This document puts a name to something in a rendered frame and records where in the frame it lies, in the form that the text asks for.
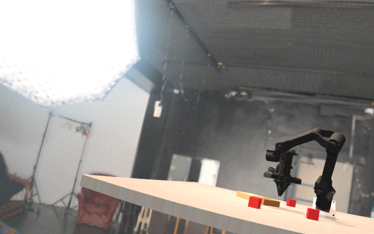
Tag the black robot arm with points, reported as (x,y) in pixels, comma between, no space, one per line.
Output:
(323,186)

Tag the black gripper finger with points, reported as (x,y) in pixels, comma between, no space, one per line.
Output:
(280,185)
(285,187)

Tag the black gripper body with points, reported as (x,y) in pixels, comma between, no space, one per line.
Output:
(283,174)

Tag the red square block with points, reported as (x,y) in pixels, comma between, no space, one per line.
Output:
(312,214)
(291,203)
(254,202)

